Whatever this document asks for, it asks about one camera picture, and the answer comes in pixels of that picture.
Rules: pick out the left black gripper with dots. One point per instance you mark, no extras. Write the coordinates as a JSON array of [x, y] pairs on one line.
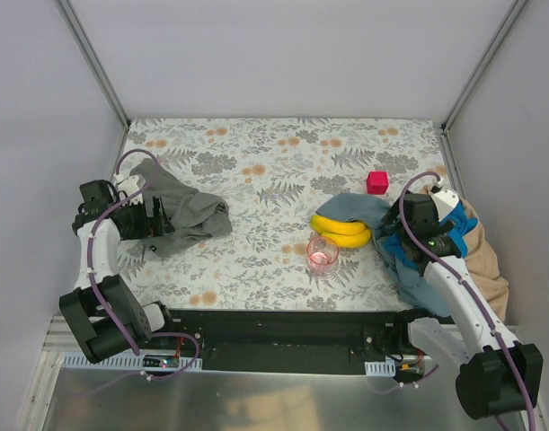
[[153, 219]]

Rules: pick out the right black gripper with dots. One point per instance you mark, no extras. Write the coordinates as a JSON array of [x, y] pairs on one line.
[[392, 215]]

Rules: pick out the grey cloth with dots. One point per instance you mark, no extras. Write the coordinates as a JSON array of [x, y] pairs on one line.
[[195, 215]]

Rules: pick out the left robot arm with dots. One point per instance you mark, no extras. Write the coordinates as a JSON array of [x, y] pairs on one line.
[[102, 313]]

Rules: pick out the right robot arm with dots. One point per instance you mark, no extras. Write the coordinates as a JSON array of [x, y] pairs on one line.
[[495, 372]]

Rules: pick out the light blue cloth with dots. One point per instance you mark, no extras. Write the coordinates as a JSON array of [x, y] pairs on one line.
[[413, 288]]

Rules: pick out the bright blue cloth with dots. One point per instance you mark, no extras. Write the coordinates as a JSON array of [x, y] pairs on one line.
[[444, 239]]

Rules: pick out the beige cloth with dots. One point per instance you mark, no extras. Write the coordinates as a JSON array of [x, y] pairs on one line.
[[480, 258]]

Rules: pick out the pink cube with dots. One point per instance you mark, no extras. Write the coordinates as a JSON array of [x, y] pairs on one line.
[[377, 183]]

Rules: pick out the yellow banana bunch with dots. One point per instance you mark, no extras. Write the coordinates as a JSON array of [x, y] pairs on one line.
[[345, 234]]

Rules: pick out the pink plastic cup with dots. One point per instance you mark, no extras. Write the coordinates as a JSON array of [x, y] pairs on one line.
[[322, 254]]

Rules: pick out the floral tablecloth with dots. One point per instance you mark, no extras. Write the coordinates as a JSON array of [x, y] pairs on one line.
[[273, 174]]

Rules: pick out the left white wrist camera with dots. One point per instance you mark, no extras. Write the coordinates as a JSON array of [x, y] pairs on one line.
[[128, 189]]

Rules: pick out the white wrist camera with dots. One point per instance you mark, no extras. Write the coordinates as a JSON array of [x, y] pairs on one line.
[[445, 199], [128, 189]]

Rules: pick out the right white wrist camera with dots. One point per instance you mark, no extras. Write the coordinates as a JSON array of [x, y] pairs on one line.
[[445, 199]]

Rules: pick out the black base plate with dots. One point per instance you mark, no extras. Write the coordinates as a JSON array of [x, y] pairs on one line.
[[339, 343]]

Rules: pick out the left white cable duct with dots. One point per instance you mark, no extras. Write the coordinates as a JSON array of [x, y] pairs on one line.
[[129, 362]]

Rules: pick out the white cable duct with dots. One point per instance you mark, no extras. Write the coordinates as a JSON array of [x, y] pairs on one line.
[[380, 368], [129, 362]]

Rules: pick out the right white cable duct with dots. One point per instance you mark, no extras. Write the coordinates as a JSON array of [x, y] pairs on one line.
[[380, 368]]

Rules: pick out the left aluminium frame post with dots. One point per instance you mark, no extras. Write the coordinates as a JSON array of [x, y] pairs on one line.
[[91, 58]]

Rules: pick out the aluminium frame post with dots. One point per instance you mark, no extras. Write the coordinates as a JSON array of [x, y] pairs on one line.
[[496, 42], [91, 58]]

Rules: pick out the right aluminium frame post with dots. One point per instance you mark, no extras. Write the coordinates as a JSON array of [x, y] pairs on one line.
[[496, 42]]

